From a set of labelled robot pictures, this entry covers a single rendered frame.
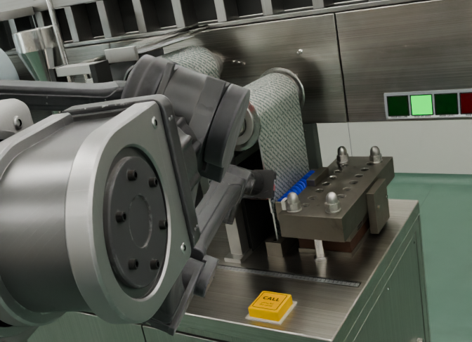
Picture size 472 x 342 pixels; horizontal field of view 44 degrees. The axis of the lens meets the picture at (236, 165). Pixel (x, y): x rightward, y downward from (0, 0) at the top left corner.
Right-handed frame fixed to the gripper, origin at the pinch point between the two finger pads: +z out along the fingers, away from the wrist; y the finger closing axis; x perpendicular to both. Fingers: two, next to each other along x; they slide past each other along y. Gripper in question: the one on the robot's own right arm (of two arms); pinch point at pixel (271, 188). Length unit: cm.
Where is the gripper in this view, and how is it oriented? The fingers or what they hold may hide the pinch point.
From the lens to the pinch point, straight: 142.9
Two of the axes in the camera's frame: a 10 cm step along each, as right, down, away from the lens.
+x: 1.0, -9.9, 1.3
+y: 8.5, 0.2, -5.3
